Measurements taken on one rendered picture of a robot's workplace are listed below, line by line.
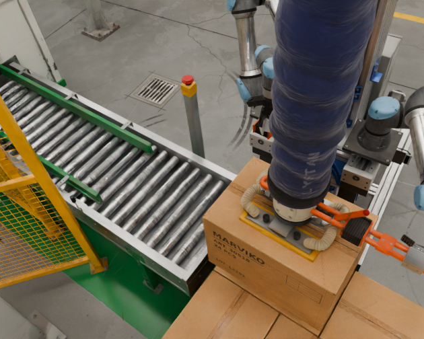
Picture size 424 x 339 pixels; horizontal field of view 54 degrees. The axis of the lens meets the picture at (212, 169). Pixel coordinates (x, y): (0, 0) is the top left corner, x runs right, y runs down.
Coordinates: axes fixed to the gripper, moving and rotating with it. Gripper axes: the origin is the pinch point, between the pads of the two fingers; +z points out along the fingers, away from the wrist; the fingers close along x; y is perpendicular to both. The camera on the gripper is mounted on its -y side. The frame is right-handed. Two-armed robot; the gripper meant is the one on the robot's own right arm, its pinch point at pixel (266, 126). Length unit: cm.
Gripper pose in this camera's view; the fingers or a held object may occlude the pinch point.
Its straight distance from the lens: 188.0
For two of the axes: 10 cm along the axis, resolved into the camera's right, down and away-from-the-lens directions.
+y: 8.0, 4.2, -4.3
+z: 0.8, 6.3, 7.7
